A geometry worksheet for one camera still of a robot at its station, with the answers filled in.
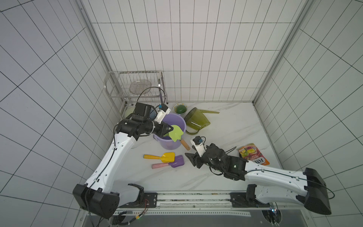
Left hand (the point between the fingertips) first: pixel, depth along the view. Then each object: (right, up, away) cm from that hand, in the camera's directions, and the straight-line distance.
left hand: (169, 131), depth 70 cm
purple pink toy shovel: (+5, -21, +15) cm, 26 cm away
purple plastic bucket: (-2, -7, +9) cm, 12 cm away
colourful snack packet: (+50, -15, +17) cm, 55 cm away
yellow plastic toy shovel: (-3, -19, +18) cm, 26 cm away
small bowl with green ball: (+5, +13, +39) cm, 42 cm away
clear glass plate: (-22, +27, +22) cm, 41 cm away
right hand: (+8, -11, +1) cm, 14 cm away
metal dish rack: (-42, +30, +40) cm, 65 cm away
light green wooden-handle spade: (+3, -1, +1) cm, 4 cm away
